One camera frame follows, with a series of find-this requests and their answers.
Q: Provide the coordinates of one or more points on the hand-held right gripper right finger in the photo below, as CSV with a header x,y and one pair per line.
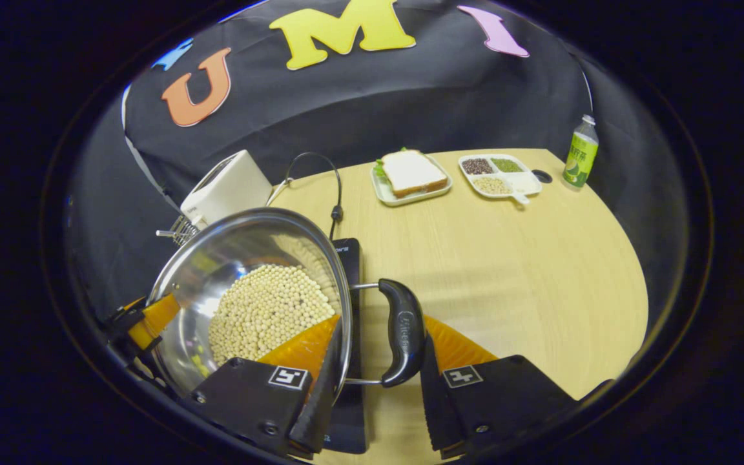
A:
x,y
436,400

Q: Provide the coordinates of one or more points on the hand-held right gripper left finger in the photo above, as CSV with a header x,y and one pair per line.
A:
x,y
323,400

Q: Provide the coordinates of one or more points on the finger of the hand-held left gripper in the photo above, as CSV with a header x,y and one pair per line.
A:
x,y
152,316

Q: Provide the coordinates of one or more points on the black induction cooktop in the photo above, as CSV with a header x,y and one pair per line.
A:
x,y
348,420

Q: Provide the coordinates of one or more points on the stainless steel pot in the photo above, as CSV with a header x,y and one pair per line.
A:
x,y
243,239

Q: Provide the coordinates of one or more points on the pile of soybeans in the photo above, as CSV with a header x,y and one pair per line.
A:
x,y
268,310

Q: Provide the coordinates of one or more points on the white toaster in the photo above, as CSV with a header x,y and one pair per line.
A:
x,y
230,187

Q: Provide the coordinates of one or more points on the white rectangular plate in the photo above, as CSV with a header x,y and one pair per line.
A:
x,y
386,194

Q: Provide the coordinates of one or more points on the white divided tray with grains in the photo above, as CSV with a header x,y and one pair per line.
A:
x,y
527,184

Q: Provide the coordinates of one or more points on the black table grommet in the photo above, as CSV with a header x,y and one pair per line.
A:
x,y
542,175

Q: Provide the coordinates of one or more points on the green drink bottle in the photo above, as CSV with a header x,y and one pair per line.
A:
x,y
580,158

